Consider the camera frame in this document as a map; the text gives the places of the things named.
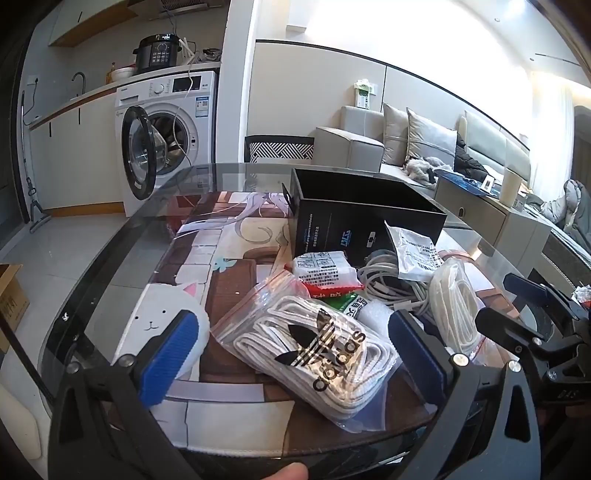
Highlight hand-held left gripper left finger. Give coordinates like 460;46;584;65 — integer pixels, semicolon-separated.
48;310;213;480

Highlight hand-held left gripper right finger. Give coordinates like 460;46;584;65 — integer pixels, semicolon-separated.
383;309;541;480

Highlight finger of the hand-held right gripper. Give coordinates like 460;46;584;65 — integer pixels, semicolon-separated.
502;273;557;320
475;307;552;358

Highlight bag of white cord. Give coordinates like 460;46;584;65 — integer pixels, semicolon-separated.
427;256;488;356

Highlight white cable bundle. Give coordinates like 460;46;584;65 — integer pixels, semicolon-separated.
358;251;435;319

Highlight green and white packet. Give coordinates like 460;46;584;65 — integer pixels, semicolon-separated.
323;288;370;320

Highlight zip bag of white laces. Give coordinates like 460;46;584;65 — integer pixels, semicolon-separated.
210;270;402;435

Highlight clear printed plastic bag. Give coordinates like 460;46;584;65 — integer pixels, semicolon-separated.
384;220;446;282

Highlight red and white packet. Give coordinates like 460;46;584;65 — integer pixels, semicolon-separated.
292;251;365;301

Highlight black cardboard box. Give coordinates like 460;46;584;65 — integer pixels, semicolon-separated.
283;168;448;269

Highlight person's left hand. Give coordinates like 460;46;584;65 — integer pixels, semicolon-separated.
252;463;309;480

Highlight bubble wrap piece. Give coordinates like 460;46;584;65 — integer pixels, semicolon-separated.
360;300;398;342

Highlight grey drawer cabinet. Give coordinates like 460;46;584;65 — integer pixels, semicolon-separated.
434;168;561;259

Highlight grey puffer jacket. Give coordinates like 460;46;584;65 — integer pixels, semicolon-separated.
540;179;591;241

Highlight white cylindrical cup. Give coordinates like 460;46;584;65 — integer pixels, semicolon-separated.
499;168;522;208

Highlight blue mat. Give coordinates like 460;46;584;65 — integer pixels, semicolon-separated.
438;170;499;197

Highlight printed table mat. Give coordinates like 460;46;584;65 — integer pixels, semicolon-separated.
111;191;522;462

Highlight red box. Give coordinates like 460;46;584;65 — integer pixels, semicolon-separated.
164;194;204;237

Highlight black jacket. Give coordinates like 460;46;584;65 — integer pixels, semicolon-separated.
455;134;502;182

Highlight grey fluffy cloth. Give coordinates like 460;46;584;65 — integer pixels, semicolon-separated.
404;156;453;184

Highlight brown cardboard box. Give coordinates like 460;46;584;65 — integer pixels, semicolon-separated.
0;263;31;354

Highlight grey cushion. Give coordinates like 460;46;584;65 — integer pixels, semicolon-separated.
405;107;458;167
381;102;411;168

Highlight grey sofa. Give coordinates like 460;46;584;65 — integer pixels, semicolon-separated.
314;105;536;186

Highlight floor mop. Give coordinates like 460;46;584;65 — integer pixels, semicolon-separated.
18;92;51;232

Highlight black and white patterned chair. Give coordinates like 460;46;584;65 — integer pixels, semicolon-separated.
244;135;315;164

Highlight kitchen counter cabinet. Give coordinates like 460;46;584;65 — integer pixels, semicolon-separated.
28;83;126;217

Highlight white washing machine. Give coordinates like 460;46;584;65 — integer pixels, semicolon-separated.
115;70;219;217

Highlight black pressure cooker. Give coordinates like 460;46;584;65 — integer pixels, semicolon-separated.
133;33;182;75

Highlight wall tissue holder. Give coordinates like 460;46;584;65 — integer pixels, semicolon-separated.
353;79;376;109

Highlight white power cable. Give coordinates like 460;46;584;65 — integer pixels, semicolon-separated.
172;44;197;168

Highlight wall cupboard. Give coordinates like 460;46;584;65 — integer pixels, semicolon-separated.
48;0;139;47

